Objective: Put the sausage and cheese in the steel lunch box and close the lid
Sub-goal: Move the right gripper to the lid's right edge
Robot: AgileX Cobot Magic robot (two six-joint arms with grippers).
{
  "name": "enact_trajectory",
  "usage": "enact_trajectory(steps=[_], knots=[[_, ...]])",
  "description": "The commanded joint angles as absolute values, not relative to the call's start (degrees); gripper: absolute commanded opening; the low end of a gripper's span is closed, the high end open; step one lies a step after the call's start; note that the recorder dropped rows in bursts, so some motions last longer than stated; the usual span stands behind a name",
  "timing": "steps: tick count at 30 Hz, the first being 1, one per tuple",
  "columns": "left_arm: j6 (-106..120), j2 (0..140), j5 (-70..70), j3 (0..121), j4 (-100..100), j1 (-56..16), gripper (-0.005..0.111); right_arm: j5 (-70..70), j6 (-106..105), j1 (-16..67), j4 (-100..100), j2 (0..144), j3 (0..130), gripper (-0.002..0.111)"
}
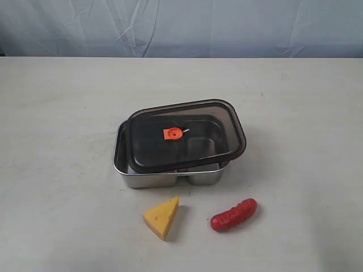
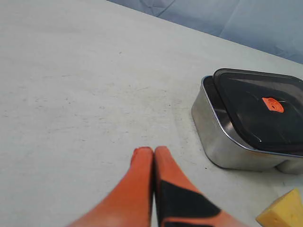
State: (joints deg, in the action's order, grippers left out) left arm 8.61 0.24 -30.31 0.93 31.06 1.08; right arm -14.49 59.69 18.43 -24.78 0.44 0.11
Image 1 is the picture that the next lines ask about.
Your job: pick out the stainless steel lunch box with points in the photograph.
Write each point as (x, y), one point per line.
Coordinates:
(197, 176)

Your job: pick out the red toy sausage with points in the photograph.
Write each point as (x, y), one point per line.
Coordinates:
(236, 215)

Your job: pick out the dark transparent box lid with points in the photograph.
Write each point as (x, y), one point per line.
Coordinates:
(185, 135)

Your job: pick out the yellow toy cheese wedge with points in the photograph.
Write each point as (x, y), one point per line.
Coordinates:
(160, 218)

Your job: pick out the grey-blue backdrop cloth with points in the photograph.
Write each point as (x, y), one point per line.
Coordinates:
(210, 29)

